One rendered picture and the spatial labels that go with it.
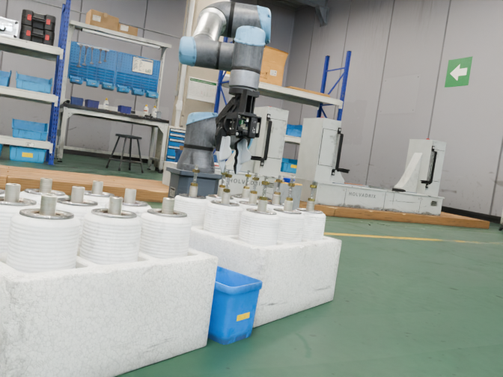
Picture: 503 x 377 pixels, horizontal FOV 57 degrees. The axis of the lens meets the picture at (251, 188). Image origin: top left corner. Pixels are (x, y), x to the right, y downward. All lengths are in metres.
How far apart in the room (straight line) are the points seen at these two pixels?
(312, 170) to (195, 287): 3.11
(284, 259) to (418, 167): 3.78
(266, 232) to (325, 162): 2.86
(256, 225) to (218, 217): 0.12
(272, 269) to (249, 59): 0.51
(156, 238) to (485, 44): 6.65
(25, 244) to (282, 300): 0.64
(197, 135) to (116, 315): 1.10
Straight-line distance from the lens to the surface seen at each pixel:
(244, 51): 1.17
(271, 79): 6.69
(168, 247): 0.86
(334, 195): 3.94
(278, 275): 1.11
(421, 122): 7.60
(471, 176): 6.90
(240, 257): 1.07
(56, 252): 0.72
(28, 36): 5.86
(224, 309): 0.95
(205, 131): 1.76
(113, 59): 7.26
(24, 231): 0.72
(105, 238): 0.78
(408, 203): 4.53
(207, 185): 1.76
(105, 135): 9.59
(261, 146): 3.62
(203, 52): 1.27
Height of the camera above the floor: 0.38
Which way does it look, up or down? 4 degrees down
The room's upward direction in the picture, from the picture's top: 8 degrees clockwise
